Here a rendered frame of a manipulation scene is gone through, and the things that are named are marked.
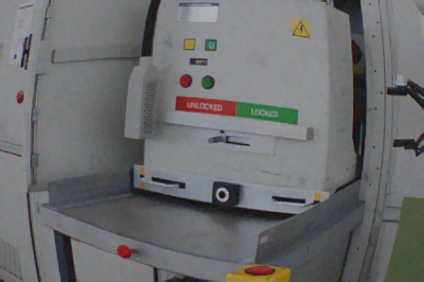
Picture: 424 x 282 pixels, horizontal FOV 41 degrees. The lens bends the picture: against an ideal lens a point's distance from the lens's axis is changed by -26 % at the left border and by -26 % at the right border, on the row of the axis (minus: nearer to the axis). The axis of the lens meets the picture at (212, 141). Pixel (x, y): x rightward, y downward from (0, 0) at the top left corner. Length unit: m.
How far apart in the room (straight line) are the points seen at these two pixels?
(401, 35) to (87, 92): 0.95
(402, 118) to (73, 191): 0.92
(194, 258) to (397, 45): 0.86
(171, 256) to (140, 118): 0.46
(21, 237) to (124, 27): 1.20
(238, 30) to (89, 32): 0.44
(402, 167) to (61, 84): 1.00
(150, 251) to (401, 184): 0.78
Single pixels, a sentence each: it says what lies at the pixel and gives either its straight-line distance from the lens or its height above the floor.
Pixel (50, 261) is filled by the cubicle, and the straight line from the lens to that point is 2.63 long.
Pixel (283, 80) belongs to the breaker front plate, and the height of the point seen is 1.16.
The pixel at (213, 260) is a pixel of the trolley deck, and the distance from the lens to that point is 1.31.
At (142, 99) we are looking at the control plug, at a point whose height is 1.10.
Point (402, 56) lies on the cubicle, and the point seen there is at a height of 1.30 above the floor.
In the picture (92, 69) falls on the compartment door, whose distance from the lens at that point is 1.90.
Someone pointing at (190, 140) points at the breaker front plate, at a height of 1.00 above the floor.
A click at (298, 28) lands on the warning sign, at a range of 1.63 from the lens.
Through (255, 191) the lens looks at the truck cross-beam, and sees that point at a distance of 1.68.
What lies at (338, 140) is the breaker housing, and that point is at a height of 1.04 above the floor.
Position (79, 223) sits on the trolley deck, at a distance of 1.51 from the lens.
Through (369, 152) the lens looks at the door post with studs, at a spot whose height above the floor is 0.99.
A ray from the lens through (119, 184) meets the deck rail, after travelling 1.82.
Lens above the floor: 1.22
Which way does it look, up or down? 7 degrees down
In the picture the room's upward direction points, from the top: 3 degrees clockwise
